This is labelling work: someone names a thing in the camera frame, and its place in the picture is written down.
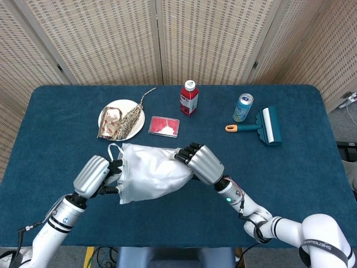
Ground black cables under table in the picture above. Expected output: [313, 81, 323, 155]
[93, 246, 119, 268]

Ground dark blue tablecloth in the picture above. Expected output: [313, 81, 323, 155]
[0, 84, 357, 249]

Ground tiger-print braided scarf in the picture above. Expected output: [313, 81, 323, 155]
[115, 87, 158, 140]

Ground black equipment frame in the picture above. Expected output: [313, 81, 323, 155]
[336, 141, 357, 161]

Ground white power strip with cable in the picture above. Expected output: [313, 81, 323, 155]
[339, 91, 357, 126]

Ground white cloth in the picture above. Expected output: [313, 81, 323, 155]
[107, 142, 195, 202]

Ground teal lint roller orange handle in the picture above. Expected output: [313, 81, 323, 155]
[225, 106, 283, 146]

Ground yellow strip on floor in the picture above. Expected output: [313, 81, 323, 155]
[83, 246, 95, 268]

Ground beige lip-print fabric pouch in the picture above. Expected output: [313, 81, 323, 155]
[97, 106, 124, 142]

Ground white round plate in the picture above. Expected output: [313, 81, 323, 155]
[98, 99, 146, 142]

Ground red juice bottle white cap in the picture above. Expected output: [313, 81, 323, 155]
[180, 79, 200, 117]

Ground beige fabric bundle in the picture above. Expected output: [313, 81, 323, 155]
[341, 159, 357, 192]

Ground light blue drink can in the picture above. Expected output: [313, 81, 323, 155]
[233, 93, 254, 123]

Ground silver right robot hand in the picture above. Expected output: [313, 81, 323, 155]
[173, 142, 225, 185]

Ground woven folding screen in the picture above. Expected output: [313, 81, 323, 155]
[0, 0, 357, 182]

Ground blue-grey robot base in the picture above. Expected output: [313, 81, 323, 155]
[115, 246, 237, 268]

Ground transparent plastic bag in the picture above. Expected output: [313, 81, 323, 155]
[118, 142, 196, 205]

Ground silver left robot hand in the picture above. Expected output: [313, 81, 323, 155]
[73, 155, 125, 199]

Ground red card in clear sleeve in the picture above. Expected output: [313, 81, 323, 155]
[148, 116, 181, 138]

